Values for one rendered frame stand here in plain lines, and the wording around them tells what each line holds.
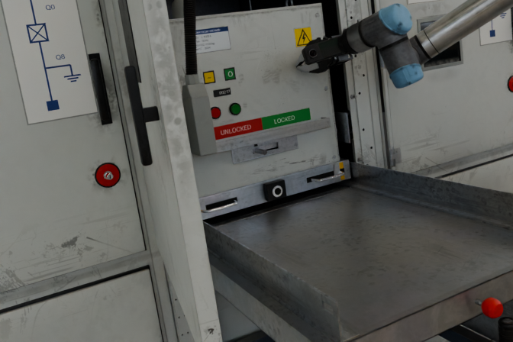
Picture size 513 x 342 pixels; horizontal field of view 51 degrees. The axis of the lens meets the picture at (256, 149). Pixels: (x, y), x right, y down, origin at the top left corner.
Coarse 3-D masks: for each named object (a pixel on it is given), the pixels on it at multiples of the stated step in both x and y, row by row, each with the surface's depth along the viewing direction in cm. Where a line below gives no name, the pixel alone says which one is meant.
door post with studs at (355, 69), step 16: (336, 0) 159; (352, 0) 156; (352, 16) 156; (352, 64) 158; (352, 80) 159; (352, 96) 159; (368, 96) 162; (352, 112) 160; (368, 112) 162; (352, 128) 161; (368, 128) 163; (352, 144) 166; (368, 144) 164; (368, 160) 164
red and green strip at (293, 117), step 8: (288, 112) 154; (296, 112) 156; (304, 112) 157; (256, 120) 150; (264, 120) 151; (272, 120) 152; (280, 120) 154; (288, 120) 155; (296, 120) 156; (304, 120) 157; (216, 128) 145; (224, 128) 146; (232, 128) 147; (240, 128) 148; (248, 128) 149; (256, 128) 150; (264, 128) 152; (216, 136) 145; (224, 136) 146; (232, 136) 147
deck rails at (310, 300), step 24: (360, 168) 161; (384, 168) 151; (384, 192) 151; (408, 192) 144; (432, 192) 136; (456, 192) 129; (480, 192) 122; (504, 192) 116; (480, 216) 122; (504, 216) 117; (216, 240) 120; (240, 264) 110; (264, 264) 99; (264, 288) 101; (288, 288) 92; (312, 288) 84; (312, 312) 86; (336, 312) 79; (336, 336) 80
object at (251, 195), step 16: (288, 176) 155; (304, 176) 158; (320, 176) 160; (224, 192) 147; (240, 192) 149; (256, 192) 151; (288, 192) 156; (208, 208) 145; (224, 208) 147; (240, 208) 149
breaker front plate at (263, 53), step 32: (256, 32) 148; (288, 32) 152; (320, 32) 157; (224, 64) 144; (256, 64) 149; (288, 64) 153; (224, 96) 145; (256, 96) 150; (288, 96) 154; (320, 96) 159; (192, 160) 143; (224, 160) 147; (256, 160) 151; (288, 160) 156; (320, 160) 161
